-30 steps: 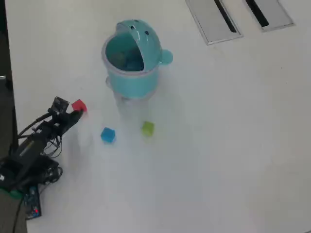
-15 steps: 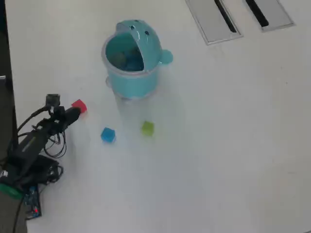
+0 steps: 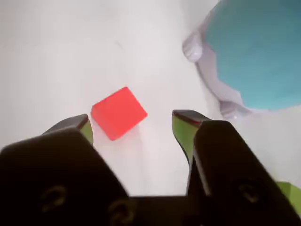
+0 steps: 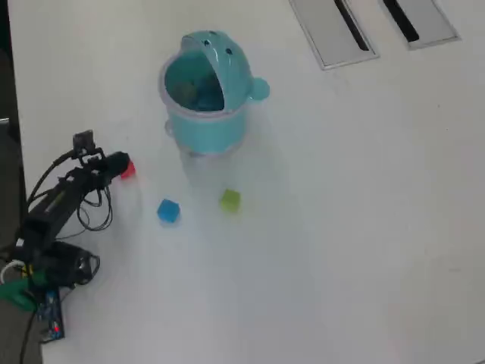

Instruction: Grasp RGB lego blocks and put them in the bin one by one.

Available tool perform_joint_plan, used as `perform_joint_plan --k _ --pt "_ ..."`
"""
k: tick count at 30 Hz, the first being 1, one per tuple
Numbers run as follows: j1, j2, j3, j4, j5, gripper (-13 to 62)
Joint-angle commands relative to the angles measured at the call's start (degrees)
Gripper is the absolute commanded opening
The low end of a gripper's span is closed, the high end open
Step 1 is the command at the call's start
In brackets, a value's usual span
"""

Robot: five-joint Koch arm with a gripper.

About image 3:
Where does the teal whale-shaped bin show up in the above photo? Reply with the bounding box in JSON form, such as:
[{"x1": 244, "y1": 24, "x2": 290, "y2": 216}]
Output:
[{"x1": 182, "y1": 0, "x2": 301, "y2": 119}]

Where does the green lego block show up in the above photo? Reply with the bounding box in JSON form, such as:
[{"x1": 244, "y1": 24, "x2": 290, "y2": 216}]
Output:
[{"x1": 275, "y1": 181, "x2": 301, "y2": 214}]

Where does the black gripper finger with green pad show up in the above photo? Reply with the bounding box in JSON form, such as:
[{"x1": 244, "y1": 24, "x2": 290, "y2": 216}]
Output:
[
  {"x1": 172, "y1": 109, "x2": 301, "y2": 226},
  {"x1": 0, "y1": 113, "x2": 136, "y2": 226}
]

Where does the red lego block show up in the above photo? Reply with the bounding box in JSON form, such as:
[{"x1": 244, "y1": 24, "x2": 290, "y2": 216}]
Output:
[{"x1": 91, "y1": 86, "x2": 149, "y2": 142}]

